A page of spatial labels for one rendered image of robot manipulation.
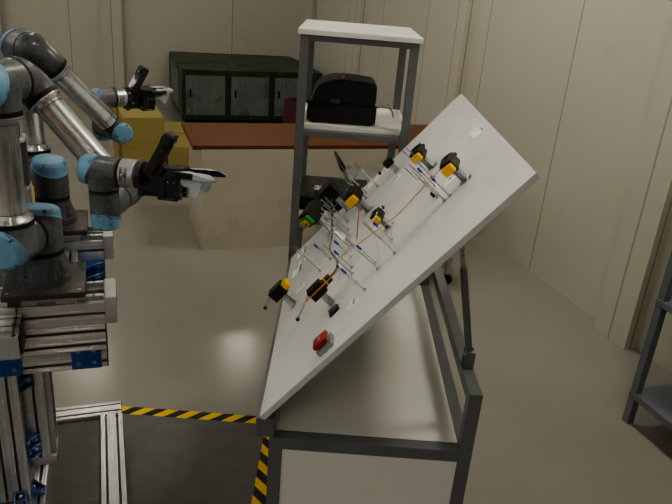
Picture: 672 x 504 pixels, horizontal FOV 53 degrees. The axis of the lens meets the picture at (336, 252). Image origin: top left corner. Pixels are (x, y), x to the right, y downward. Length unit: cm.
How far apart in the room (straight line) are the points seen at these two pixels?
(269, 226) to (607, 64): 269
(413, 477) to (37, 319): 121
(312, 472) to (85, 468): 111
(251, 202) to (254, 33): 637
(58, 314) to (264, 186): 326
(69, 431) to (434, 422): 161
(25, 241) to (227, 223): 342
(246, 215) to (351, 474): 342
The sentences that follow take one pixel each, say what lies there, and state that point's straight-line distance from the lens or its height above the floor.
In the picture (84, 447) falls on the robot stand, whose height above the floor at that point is 21.
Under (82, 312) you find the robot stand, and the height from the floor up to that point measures 107.
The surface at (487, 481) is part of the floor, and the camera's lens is 327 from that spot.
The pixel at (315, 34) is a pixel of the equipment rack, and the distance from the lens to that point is 282.
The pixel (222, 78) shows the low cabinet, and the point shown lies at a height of 65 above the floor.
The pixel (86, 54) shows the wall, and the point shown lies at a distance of 1113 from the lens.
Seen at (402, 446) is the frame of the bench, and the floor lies 80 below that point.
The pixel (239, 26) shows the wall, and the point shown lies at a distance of 1127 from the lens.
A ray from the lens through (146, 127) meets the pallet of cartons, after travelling 651.
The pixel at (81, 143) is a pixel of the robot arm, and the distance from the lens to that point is 192.
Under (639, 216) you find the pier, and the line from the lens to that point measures 448.
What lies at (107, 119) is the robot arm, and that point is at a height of 152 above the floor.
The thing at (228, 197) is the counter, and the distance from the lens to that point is 518.
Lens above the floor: 207
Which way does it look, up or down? 23 degrees down
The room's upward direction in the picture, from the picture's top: 5 degrees clockwise
